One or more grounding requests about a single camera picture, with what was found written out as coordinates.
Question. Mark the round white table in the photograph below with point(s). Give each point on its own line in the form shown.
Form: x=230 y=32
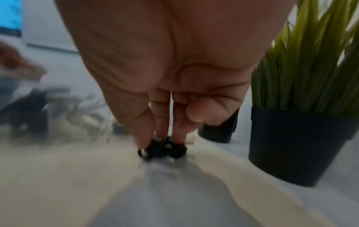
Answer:
x=56 y=188

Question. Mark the black tumbler with lid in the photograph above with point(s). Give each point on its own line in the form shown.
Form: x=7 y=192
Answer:
x=218 y=133

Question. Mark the person's right hand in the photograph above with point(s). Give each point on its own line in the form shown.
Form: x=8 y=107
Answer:
x=168 y=55

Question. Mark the person's left hand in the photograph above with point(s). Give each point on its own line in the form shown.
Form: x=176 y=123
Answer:
x=16 y=62

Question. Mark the small potted grass plant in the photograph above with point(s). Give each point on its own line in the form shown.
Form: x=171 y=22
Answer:
x=294 y=144

